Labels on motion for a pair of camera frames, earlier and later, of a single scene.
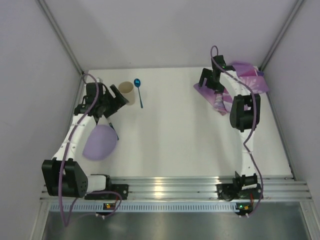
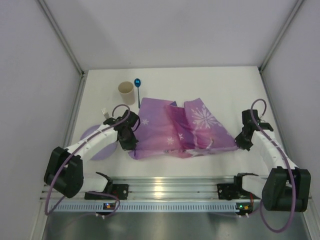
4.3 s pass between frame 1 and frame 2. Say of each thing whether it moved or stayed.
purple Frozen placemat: moved
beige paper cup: stayed
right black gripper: moved
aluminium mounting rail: stayed
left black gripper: moved
